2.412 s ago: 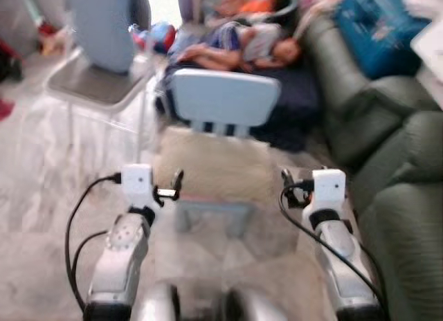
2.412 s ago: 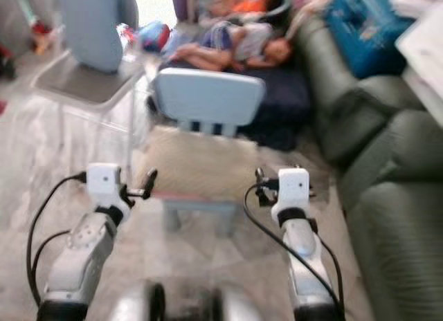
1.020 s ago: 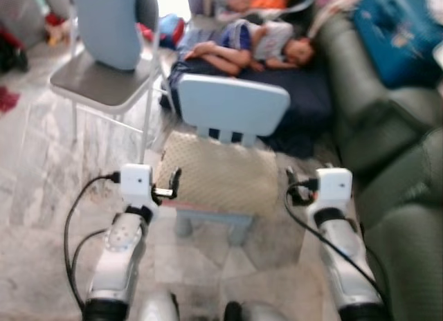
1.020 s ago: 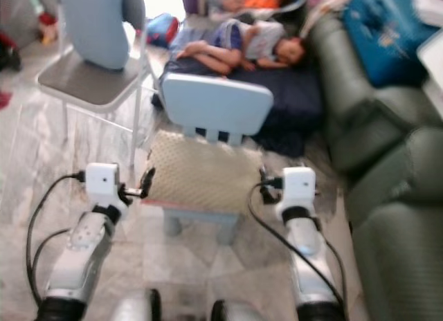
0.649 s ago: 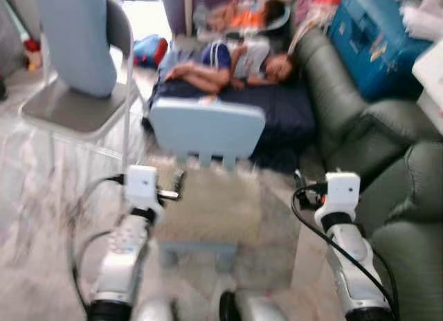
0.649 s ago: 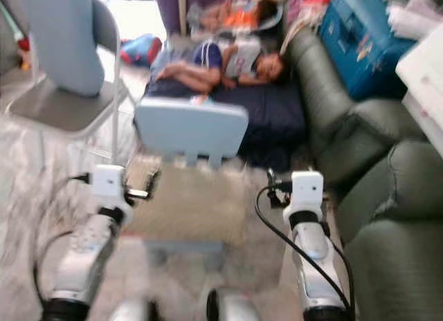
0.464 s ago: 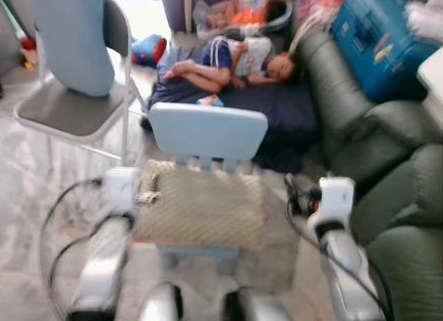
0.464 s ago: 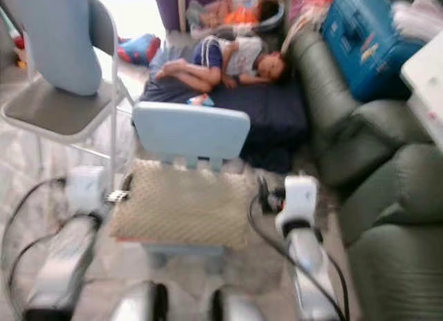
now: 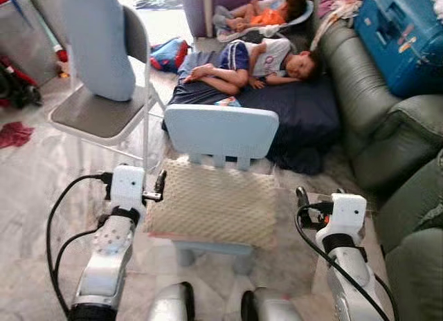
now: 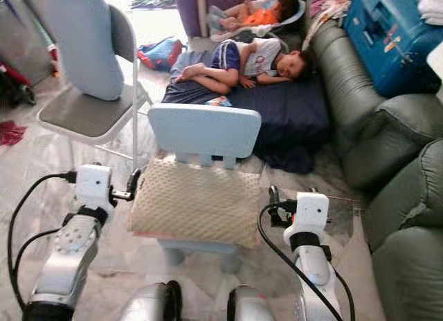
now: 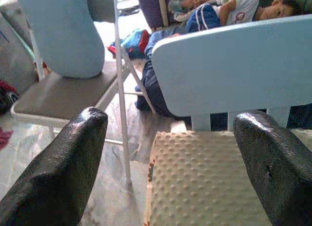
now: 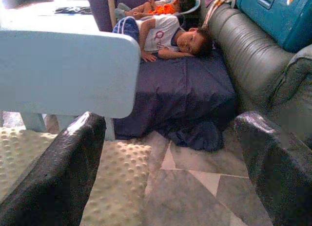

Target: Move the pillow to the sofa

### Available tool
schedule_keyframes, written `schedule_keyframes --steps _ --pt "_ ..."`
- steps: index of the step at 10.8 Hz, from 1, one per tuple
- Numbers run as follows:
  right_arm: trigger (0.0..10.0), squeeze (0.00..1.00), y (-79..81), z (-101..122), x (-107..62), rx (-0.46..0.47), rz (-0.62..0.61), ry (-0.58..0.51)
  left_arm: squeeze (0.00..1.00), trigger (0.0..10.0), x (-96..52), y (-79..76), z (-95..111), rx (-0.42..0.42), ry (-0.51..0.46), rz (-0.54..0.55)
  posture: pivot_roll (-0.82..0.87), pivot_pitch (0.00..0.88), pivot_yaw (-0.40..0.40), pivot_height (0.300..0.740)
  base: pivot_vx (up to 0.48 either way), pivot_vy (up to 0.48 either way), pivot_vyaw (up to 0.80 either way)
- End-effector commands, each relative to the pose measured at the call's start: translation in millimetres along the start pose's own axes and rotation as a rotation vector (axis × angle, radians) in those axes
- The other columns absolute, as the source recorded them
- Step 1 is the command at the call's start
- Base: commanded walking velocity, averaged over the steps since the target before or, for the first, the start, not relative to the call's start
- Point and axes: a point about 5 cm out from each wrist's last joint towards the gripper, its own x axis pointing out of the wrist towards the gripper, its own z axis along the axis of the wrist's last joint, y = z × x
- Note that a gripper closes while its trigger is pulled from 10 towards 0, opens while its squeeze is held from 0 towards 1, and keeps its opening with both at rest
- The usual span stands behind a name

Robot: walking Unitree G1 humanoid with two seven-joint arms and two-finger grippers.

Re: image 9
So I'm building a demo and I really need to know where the beige textured pillow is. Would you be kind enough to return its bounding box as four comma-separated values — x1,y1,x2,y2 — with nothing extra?
145,158,278,250

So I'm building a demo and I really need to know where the green leather sofa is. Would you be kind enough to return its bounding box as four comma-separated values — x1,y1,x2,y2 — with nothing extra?
318,18,443,321

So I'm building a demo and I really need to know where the navy blue floor mattress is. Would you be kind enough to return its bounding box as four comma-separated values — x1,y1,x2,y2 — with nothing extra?
163,51,342,176

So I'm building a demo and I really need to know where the small light blue plastic chair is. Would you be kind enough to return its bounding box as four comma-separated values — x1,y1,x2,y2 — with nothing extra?
164,104,280,276

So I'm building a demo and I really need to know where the silver right robot leg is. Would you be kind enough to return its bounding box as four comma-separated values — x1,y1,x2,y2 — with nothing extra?
240,287,306,321

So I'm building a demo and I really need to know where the silver robot leg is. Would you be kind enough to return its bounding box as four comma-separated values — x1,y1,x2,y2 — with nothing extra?
148,282,197,321
240,287,306,321

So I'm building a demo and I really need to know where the small colourful booklet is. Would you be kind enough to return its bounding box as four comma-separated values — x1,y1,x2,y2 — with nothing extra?
214,96,242,108

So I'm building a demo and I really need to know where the silver left robot leg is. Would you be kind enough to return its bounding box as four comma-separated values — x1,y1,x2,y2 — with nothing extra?
148,282,197,321

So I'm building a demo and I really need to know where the blue and red backpack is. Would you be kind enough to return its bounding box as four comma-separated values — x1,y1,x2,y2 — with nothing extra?
148,37,190,73

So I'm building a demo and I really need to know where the sleeping boy white navy shirt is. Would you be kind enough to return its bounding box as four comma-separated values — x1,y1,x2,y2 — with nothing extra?
183,37,321,95

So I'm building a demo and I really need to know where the red cloth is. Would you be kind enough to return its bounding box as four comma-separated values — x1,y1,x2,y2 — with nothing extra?
0,121,35,149

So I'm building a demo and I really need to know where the light blue cushion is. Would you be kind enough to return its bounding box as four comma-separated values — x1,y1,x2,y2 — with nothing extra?
60,0,138,102

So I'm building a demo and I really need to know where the blue hard suitcase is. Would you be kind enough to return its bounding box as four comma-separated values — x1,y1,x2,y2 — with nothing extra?
354,0,443,99

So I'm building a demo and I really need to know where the black and red stroller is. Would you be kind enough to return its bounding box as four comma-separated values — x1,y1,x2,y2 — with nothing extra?
0,54,43,109

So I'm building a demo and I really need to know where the light blue baby bouncer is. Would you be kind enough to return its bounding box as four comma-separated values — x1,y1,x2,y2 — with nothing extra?
214,0,316,43

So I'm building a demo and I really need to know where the purple armchair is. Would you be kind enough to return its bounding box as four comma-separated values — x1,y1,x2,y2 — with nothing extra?
181,0,295,39

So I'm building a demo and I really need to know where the pile of clothes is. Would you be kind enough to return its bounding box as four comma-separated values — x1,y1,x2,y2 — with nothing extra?
311,0,365,50

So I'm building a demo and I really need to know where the child in orange shirt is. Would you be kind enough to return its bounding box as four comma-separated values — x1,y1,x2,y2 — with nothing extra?
213,0,310,32

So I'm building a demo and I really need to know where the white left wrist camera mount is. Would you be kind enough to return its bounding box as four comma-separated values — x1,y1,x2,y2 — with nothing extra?
109,165,147,211

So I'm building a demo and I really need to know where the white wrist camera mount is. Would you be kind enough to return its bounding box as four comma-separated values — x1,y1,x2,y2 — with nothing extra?
109,165,147,211
316,192,368,250

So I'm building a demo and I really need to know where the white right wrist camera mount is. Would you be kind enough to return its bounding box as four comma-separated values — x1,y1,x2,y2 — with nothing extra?
316,192,368,250

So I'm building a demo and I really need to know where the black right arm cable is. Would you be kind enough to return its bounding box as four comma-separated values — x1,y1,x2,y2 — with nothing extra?
293,202,400,321

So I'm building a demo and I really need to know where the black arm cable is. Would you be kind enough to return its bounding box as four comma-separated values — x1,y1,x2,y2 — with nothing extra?
293,202,400,321
46,172,113,316
53,226,106,280

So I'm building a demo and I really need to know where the grey folding chair white frame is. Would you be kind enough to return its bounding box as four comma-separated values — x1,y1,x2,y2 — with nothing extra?
48,3,168,171

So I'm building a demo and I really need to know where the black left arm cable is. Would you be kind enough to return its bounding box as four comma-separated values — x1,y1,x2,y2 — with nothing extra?
53,226,106,280
46,172,113,316

